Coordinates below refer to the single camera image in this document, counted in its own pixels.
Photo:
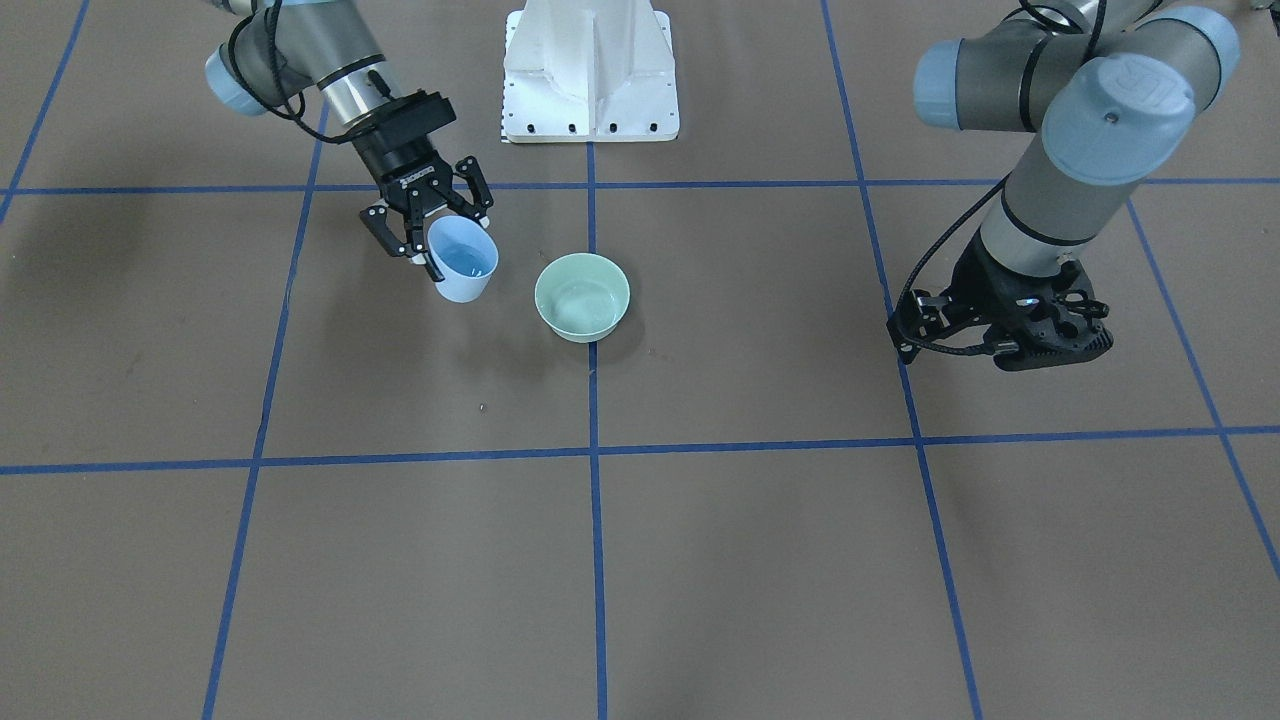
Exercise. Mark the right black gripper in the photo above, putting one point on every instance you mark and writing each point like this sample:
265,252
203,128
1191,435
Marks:
392,157

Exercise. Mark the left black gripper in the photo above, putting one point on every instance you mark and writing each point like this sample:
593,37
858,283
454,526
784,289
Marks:
972,288

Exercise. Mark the light blue plastic cup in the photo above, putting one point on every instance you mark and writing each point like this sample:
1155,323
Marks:
465,255

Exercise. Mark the light green ceramic bowl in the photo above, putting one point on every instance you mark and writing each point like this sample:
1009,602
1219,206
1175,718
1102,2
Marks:
582,296

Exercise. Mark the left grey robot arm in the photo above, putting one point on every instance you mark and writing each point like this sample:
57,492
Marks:
1106,90

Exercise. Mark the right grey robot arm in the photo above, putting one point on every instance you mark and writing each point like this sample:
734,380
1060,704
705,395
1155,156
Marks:
318,65

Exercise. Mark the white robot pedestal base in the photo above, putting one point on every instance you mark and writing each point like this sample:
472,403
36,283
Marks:
589,72

